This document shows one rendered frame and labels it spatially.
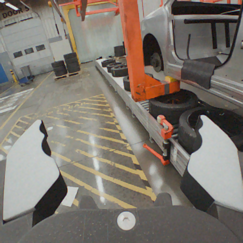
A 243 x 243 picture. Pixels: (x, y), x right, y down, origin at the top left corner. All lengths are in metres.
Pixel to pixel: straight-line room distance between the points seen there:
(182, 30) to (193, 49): 0.29
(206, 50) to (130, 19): 1.14
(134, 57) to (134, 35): 0.23
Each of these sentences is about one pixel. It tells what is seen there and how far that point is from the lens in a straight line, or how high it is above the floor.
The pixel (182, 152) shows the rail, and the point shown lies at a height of 0.39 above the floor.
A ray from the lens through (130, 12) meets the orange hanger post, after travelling 1.69.
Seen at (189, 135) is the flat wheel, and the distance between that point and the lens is 1.30.
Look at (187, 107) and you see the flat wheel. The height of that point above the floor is 0.48.
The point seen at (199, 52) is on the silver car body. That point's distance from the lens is 2.19.
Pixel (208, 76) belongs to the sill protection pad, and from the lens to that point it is 1.44.
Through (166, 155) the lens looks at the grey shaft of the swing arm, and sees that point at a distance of 1.51.
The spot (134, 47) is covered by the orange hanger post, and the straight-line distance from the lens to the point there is 1.67.
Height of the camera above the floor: 1.29
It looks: 33 degrees down
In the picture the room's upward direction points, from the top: 10 degrees counter-clockwise
